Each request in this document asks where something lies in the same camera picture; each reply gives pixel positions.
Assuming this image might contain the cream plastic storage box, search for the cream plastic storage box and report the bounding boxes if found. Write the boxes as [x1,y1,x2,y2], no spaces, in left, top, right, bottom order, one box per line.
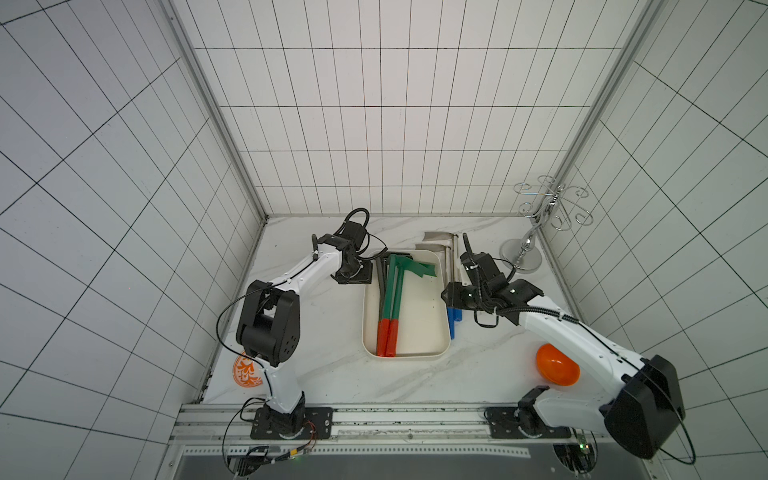
[362,250,451,361]

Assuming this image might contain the grey speckled hoe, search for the grey speckled hoe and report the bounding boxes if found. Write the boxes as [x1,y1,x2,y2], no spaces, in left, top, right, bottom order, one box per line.
[375,255,388,320]

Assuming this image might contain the orange plastic bowl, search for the orange plastic bowl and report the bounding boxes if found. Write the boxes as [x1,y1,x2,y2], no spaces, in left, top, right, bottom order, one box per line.
[535,344,581,387]

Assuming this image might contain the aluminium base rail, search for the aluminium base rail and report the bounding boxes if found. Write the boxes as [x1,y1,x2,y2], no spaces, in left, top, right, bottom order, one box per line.
[170,402,623,459]

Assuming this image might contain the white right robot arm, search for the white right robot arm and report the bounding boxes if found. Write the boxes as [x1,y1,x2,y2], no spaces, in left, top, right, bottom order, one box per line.
[441,244,685,460]

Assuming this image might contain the orange patterned white bowl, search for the orange patterned white bowl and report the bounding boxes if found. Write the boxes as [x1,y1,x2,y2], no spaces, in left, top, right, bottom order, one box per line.
[232,355,264,389]

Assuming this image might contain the chrome hoe blue handle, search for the chrome hoe blue handle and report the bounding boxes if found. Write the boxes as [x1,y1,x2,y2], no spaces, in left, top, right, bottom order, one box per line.
[416,238,455,340]
[423,231,462,323]

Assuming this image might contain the chrome cup rack stand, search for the chrome cup rack stand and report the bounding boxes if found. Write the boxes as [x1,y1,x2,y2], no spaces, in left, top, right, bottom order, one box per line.
[500,175,594,273]

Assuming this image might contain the green hoe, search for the green hoe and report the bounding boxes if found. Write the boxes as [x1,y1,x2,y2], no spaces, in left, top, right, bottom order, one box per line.
[393,259,436,340]
[376,254,413,357]

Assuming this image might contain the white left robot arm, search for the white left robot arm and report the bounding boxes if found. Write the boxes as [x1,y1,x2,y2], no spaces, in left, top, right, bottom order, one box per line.
[215,207,388,438]

